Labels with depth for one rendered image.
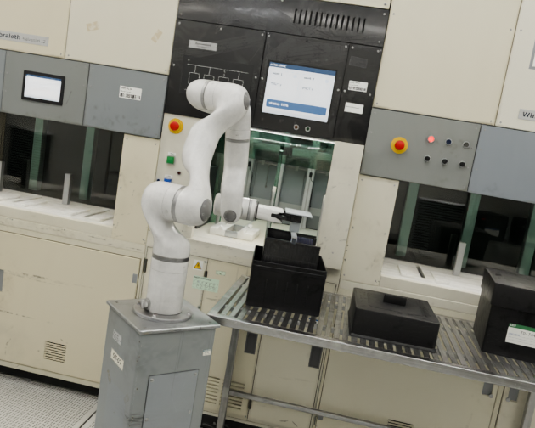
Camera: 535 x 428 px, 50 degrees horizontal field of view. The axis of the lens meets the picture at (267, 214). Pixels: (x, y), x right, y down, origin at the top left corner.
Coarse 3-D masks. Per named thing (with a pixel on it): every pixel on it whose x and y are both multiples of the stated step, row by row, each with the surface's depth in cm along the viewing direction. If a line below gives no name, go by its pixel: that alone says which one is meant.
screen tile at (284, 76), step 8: (272, 72) 241; (280, 72) 241; (288, 72) 240; (272, 80) 242; (280, 80) 241; (288, 80) 241; (296, 80) 240; (272, 88) 242; (280, 88) 242; (288, 88) 241; (296, 88) 241; (280, 96) 242; (288, 96) 241
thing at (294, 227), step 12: (276, 228) 231; (264, 240) 226; (276, 240) 208; (288, 240) 230; (264, 252) 210; (276, 252) 210; (288, 252) 210; (300, 252) 210; (312, 252) 209; (288, 264) 210; (300, 264) 210; (312, 264) 210
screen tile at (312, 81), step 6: (306, 78) 239; (312, 78) 239; (318, 78) 239; (330, 78) 238; (306, 84) 240; (312, 84) 239; (318, 84) 239; (324, 84) 238; (330, 84) 238; (300, 90) 240; (324, 90) 239; (300, 96) 241; (306, 96) 240; (312, 96) 240; (318, 96) 239; (324, 96) 239; (312, 102) 240; (318, 102) 240; (324, 102) 239
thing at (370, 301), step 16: (352, 304) 209; (368, 304) 200; (384, 304) 203; (400, 304) 205; (416, 304) 210; (352, 320) 196; (368, 320) 194; (384, 320) 193; (400, 320) 192; (416, 320) 192; (432, 320) 194; (368, 336) 194; (384, 336) 194; (400, 336) 193; (416, 336) 192; (432, 336) 192
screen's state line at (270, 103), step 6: (270, 102) 243; (276, 102) 243; (282, 102) 242; (288, 102) 242; (282, 108) 242; (288, 108) 242; (294, 108) 242; (300, 108) 241; (306, 108) 241; (312, 108) 240; (318, 108) 240; (324, 108) 240; (318, 114) 240; (324, 114) 240
